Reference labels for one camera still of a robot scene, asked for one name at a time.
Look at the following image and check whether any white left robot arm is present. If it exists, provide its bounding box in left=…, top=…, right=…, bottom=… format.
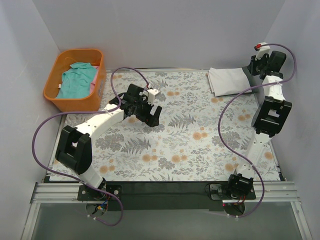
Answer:
left=55, top=84, right=162, bottom=200

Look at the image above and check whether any aluminium frame rail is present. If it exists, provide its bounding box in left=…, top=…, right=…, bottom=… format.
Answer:
left=22, top=181, right=312, bottom=240

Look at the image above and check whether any pink t shirt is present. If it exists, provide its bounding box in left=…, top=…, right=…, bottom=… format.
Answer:
left=86, top=66, right=100, bottom=95

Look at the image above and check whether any floral patterned table mat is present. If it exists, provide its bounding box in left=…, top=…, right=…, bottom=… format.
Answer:
left=49, top=70, right=281, bottom=183

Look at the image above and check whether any white t shirt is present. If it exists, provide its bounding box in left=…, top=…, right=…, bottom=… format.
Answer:
left=208, top=67, right=251, bottom=97

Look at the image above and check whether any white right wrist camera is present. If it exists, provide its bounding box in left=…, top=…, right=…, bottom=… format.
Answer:
left=254, top=42, right=271, bottom=61

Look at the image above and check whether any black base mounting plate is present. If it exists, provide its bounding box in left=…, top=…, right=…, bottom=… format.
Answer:
left=77, top=181, right=256, bottom=213

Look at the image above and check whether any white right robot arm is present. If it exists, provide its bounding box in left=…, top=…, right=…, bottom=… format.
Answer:
left=226, top=50, right=292, bottom=199

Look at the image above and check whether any orange plastic basket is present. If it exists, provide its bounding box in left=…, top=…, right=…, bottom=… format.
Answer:
left=43, top=48, right=106, bottom=112

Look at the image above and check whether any folded dark green t shirt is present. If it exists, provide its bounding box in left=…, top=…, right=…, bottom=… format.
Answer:
left=242, top=66, right=260, bottom=96

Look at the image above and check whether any teal t shirt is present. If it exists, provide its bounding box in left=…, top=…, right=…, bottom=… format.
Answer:
left=56, top=62, right=93, bottom=99

